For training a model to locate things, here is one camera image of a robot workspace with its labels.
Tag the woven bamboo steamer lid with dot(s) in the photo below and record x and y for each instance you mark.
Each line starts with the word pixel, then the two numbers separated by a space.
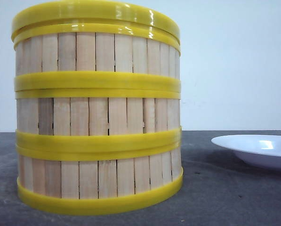
pixel 93 9

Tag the bamboo steamer basket yellow rims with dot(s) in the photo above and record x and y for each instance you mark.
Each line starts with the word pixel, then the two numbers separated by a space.
pixel 96 116

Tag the white plate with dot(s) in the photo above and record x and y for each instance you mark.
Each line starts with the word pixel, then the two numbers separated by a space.
pixel 257 150

